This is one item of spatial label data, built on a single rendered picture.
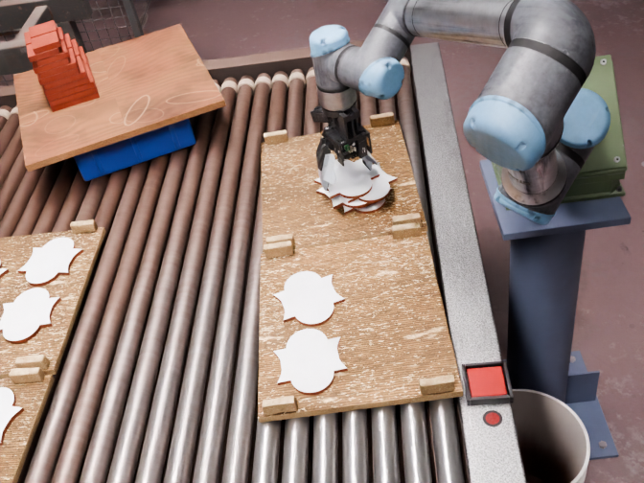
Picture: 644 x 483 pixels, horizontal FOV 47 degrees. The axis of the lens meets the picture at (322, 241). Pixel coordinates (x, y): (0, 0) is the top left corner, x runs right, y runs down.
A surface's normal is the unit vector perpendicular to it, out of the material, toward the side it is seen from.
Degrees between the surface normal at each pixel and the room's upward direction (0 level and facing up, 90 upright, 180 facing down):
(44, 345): 0
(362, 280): 0
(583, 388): 90
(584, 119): 39
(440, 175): 0
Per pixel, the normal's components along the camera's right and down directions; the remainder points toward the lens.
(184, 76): -0.15, -0.73
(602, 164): -0.09, -0.04
